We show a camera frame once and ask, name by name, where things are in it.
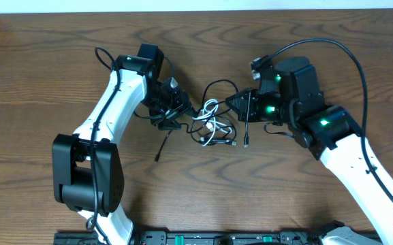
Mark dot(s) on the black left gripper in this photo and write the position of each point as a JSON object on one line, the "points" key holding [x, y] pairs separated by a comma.
{"points": [[182, 106]]}

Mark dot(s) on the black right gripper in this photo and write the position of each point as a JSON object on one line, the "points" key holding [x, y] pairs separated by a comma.
{"points": [[230, 101]]}

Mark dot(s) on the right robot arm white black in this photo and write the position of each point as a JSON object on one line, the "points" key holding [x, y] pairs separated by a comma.
{"points": [[289, 94]]}

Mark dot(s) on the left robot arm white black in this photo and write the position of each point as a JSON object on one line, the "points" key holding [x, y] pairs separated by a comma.
{"points": [[86, 166]]}

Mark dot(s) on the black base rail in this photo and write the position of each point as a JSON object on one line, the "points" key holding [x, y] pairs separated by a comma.
{"points": [[283, 237]]}

